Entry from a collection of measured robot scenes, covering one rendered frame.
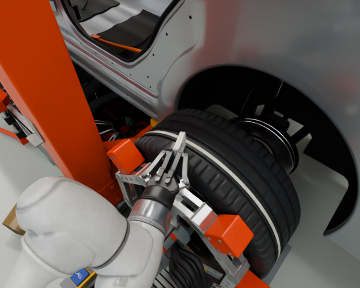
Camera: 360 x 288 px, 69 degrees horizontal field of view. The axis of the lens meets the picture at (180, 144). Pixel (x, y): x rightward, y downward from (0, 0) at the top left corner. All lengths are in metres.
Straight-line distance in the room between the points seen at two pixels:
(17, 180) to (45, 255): 1.97
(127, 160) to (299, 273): 1.43
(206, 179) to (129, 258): 0.31
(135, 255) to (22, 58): 0.51
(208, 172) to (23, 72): 0.52
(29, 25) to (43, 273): 0.51
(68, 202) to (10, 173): 2.06
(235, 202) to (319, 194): 1.57
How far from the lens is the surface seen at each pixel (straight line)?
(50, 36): 0.75
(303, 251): 2.02
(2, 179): 2.48
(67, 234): 0.44
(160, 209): 0.57
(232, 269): 0.82
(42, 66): 0.76
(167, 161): 0.67
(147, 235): 0.53
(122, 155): 0.84
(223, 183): 0.72
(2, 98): 2.28
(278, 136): 1.08
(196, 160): 0.73
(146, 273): 0.53
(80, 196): 0.44
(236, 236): 0.68
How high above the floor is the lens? 1.78
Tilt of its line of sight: 52 degrees down
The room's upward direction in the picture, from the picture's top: straight up
